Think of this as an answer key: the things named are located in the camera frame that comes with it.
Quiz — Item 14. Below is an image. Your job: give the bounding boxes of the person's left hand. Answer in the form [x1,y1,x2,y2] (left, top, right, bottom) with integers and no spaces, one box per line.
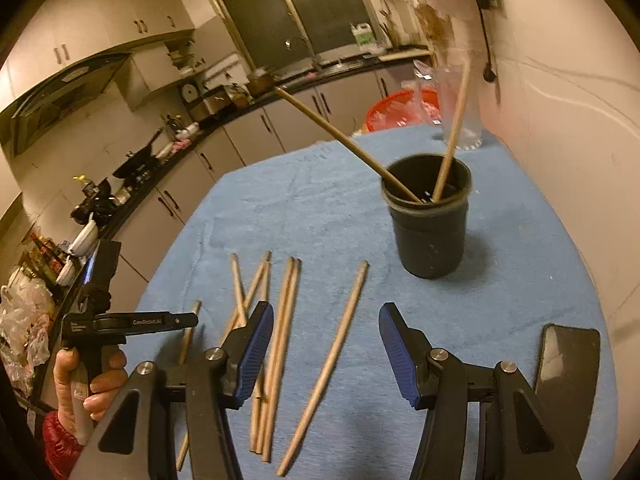
[52,347,128,443]

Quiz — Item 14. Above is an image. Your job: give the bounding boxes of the black kitchen countertop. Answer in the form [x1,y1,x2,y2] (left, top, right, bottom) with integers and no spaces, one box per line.
[20,47,433,321]

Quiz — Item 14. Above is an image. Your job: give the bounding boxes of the beige base cabinets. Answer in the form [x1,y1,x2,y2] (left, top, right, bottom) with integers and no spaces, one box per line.
[107,67,426,286]

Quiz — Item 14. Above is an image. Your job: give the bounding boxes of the metal sink faucet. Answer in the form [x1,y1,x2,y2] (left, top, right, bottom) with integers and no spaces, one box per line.
[284,35,322,72]

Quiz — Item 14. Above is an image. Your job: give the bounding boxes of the black range hood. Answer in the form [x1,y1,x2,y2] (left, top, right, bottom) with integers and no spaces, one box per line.
[10,52,134,157]

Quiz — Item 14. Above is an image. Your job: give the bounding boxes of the person's left forearm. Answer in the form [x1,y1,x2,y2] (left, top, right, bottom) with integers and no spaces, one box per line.
[42,410,87,480]

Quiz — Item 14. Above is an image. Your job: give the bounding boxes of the beige wall cabinets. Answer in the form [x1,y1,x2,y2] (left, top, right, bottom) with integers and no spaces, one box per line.
[0,0,198,101]

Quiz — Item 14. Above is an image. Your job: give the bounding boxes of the white green-label detergent jug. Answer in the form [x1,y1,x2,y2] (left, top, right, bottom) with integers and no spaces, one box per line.
[350,22,377,49]

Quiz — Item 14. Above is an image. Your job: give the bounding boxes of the pile of wooden chopsticks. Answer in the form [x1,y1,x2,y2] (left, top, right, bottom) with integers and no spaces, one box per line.
[175,251,370,477]

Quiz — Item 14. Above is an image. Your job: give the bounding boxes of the blue table cloth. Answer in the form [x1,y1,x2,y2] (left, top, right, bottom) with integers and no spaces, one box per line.
[132,127,618,480]

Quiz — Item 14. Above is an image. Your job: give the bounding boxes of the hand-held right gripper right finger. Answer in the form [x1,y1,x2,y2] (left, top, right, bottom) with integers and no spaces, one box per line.
[378,302,583,480]

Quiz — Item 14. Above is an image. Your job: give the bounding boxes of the black wok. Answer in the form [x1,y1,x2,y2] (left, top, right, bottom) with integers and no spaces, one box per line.
[112,130,164,179]

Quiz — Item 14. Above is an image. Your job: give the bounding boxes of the dark kitchen window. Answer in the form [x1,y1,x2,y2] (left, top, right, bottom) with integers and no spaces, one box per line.
[197,0,386,63]

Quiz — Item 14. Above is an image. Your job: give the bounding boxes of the clear glass tumbler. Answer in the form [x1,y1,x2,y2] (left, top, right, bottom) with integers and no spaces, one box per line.
[434,62,484,151]

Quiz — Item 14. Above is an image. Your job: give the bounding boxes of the white bowl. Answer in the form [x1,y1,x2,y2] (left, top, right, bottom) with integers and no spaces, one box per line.
[67,219,99,257]

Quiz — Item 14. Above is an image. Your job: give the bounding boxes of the metal countertop appliance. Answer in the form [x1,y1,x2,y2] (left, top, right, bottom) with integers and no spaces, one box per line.
[187,87,227,122]

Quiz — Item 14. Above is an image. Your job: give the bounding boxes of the copper cooking pot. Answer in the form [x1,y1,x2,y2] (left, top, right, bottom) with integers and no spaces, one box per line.
[247,67,274,97]

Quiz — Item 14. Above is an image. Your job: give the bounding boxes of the hanging plastic bag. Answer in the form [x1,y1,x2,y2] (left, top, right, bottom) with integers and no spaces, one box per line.
[399,0,473,63]

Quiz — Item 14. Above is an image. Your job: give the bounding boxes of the crumpled plastic bags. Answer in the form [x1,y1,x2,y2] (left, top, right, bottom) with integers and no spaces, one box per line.
[0,275,57,382]

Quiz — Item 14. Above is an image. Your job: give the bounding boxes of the light wooden chopstick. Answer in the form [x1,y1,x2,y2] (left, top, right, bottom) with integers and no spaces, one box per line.
[273,86,425,205]
[431,57,473,202]

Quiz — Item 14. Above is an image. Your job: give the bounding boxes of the wooden cutting board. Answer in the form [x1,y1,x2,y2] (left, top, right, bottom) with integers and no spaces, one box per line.
[377,49,432,62]

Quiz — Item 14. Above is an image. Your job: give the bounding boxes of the black flat phone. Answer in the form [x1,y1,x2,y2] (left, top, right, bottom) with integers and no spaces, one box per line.
[532,324,601,411]

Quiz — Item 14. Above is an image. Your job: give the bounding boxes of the row of sauce bottles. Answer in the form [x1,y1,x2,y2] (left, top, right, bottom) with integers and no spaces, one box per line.
[22,232,67,287]

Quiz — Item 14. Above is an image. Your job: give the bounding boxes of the black stove pot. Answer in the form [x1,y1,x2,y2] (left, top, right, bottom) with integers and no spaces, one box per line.
[70,180,114,226]

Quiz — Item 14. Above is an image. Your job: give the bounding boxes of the black utensil holder cup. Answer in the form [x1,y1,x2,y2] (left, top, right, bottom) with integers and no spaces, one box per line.
[380,154,473,279]

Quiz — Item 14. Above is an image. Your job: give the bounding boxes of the red plastic basket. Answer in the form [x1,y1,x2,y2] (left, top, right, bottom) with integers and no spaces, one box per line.
[365,88,443,134]

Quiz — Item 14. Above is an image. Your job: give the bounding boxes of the wall dish shelf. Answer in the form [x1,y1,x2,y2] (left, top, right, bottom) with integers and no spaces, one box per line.
[167,40,209,74]

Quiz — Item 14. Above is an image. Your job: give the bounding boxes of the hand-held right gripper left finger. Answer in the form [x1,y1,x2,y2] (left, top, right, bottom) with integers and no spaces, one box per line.
[72,301,275,480]

